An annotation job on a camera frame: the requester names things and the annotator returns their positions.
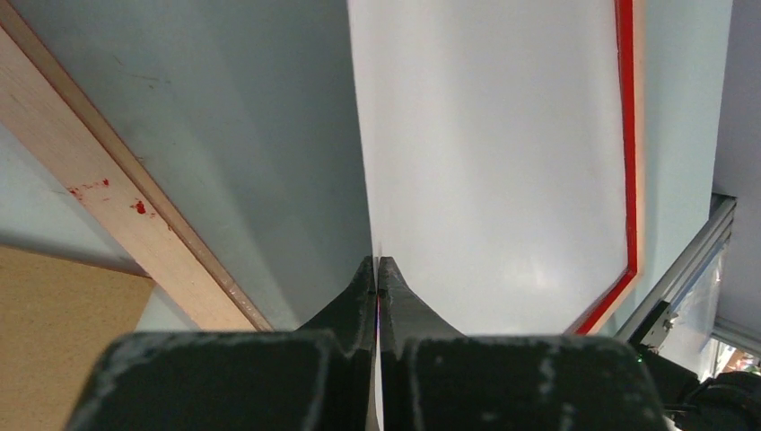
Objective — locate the landscape photo print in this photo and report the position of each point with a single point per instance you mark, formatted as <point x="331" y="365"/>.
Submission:
<point x="494" y="155"/>

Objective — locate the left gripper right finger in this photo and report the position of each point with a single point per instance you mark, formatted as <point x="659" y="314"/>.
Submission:
<point x="435" y="378"/>

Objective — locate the red wooden picture frame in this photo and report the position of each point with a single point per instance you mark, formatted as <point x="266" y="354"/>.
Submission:
<point x="53" y="118"/>

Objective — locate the brown backing board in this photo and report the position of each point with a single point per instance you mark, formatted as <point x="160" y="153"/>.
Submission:
<point x="57" y="316"/>

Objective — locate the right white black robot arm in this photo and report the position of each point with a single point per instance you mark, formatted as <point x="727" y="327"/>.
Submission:
<point x="729" y="401"/>

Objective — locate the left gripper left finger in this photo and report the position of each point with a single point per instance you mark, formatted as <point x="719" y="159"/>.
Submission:
<point x="317" y="377"/>

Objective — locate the clear acrylic sheet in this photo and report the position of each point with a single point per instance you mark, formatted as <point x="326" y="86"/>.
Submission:
<point x="243" y="112"/>

